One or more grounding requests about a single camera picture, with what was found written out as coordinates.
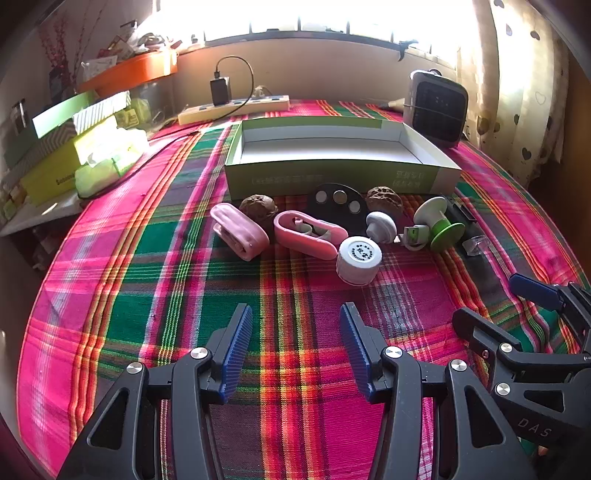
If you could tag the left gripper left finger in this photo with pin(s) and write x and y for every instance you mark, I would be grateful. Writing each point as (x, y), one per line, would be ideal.
(148, 407)

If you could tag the yellow green box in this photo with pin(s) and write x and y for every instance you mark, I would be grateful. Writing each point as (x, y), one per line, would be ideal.
(55, 174)

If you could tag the plaid pink green cloth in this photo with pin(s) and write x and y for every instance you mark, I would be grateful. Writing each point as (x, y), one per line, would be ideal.
(141, 276)

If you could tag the orange tray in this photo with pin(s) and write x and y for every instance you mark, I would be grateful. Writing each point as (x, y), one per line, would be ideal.
(132, 73)

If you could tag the black disc with magnets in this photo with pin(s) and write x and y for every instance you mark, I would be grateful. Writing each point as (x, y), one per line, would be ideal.
(339, 204)

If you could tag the beige power strip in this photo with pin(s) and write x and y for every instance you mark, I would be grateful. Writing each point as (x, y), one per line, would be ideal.
(209, 112)

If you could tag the beige pouch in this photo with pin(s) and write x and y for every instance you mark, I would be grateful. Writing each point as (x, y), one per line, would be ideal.
(394, 105)

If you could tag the green white striped box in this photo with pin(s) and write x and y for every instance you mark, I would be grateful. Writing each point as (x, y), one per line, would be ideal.
(81, 111)

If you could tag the green white spool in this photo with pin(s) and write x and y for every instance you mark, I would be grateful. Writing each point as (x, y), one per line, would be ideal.
(444, 233)

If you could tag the green white cardboard box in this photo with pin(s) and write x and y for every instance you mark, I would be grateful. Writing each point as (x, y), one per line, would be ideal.
(283, 156)

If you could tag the pink clip with green pad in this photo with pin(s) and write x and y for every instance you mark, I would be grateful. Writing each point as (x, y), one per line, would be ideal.
(300, 232)

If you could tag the small grey black heater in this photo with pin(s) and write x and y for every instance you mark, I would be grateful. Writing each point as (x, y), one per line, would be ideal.
(436, 107)

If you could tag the white round cap jar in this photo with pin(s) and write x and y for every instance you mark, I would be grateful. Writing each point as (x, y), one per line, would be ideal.
(358, 261)

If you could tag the red berry branches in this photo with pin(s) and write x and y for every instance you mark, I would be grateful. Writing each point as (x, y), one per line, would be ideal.
(64, 44)

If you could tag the green tissue pack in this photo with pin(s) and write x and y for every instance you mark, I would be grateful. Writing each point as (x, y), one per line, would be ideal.
(108, 162)

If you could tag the pink clip plain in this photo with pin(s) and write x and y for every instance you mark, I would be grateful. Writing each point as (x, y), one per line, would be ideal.
(246, 238)

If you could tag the brown walnut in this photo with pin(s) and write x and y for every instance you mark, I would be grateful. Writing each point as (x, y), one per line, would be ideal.
(384, 199)
(260, 209)

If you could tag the heart pattern curtain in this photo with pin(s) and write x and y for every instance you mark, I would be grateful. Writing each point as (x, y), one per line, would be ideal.
(515, 69)

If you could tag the black clear lighter device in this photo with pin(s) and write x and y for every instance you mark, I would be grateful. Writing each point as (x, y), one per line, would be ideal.
(474, 241)

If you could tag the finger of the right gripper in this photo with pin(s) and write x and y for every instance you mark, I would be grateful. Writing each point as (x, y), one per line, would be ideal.
(486, 339)
(571, 302)

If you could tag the black window hook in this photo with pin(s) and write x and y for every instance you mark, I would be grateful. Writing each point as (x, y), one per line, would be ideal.
(403, 46)

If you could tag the black charger adapter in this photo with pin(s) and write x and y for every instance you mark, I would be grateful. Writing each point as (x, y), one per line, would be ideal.
(220, 89)

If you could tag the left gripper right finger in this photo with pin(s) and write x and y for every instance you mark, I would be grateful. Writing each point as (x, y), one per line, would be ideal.
(472, 438)

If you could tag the white mushroom knob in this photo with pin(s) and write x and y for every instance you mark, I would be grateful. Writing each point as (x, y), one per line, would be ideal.
(381, 227)

